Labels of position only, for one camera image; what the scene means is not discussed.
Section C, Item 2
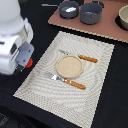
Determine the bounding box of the round beige plate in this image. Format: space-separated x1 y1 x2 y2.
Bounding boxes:
56 55 83 79

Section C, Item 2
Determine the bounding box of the wooden handled fork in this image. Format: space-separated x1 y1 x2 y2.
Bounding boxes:
44 72 86 89

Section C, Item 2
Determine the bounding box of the grey pot with lid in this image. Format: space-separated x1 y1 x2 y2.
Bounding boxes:
80 2 102 25

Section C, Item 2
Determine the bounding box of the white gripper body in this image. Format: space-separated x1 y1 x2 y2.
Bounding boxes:
0 19 34 75

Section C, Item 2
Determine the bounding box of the red toy sausage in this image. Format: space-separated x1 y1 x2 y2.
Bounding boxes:
25 58 33 68

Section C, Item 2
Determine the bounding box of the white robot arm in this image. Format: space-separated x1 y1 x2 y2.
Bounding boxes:
0 0 34 75

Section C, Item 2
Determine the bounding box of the woven beige placemat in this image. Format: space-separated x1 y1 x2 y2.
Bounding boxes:
13 31 116 128

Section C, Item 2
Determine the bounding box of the brown stove board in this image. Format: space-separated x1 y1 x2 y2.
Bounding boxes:
48 0 128 43

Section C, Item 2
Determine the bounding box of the grey frying pan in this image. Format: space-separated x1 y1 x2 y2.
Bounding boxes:
41 0 80 20

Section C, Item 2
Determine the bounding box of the wooden handled knife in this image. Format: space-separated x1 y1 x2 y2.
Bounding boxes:
59 49 98 63

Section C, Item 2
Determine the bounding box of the beige bowl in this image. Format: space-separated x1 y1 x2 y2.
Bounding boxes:
119 5 128 30

